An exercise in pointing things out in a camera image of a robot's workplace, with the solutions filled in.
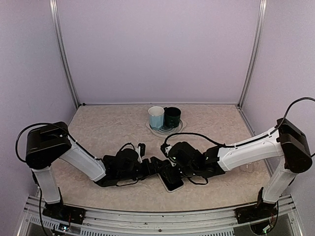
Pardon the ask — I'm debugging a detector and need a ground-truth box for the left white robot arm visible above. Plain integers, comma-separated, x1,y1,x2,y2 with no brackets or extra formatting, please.
25,121,157,219

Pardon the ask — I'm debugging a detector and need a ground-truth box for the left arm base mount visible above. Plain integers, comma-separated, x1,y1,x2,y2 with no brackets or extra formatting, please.
42,206,86,225

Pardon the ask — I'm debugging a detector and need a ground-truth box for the right aluminium corner post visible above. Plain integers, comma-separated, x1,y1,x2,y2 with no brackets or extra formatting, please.
237,0,267,110

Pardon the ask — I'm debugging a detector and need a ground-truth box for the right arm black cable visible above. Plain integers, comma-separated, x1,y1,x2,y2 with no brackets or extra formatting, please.
162,97,315,158

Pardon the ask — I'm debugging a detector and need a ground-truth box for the dark green mug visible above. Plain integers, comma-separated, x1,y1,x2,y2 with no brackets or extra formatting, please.
164,107,182,128

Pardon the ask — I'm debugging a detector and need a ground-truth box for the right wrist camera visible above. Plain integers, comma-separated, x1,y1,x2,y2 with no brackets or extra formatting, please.
160,142,198,167

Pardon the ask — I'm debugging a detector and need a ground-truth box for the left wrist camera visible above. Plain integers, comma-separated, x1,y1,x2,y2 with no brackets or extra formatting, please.
136,143,146,163

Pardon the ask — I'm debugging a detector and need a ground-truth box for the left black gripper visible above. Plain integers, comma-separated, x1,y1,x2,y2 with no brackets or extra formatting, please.
118,156,167,181

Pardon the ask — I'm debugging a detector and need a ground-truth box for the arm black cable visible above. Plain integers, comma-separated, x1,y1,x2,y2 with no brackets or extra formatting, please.
15,122,138,164
162,97,315,158

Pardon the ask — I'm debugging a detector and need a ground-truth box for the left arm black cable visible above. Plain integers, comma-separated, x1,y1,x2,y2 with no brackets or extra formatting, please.
15,122,138,164

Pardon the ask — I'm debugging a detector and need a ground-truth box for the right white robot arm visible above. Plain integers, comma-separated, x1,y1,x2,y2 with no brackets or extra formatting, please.
159,118,313,218

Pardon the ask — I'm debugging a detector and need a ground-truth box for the aluminium corner post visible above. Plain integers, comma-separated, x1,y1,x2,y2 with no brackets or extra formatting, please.
49,0,80,109
237,0,267,110

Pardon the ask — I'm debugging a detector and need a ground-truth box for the aluminium front rail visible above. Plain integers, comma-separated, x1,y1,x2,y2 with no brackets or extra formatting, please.
17,195,303,236

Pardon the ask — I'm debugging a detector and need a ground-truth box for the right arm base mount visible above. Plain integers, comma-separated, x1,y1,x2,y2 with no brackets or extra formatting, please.
234,203,278,224

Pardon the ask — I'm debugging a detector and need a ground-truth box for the clear round plate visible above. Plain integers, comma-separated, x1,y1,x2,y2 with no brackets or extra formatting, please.
146,120,187,138

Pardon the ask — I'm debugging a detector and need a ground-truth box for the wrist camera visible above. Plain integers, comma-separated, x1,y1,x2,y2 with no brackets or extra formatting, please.
136,143,146,163
160,142,198,167

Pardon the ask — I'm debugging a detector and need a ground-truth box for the light blue white mug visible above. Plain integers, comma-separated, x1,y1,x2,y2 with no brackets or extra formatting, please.
148,106,164,130

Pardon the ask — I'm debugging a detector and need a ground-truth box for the left aluminium corner post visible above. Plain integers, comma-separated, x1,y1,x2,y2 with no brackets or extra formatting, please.
49,0,80,109

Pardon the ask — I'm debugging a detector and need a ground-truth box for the clear magsafe phone case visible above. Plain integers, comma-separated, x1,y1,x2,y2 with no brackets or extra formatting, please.
240,162,254,173

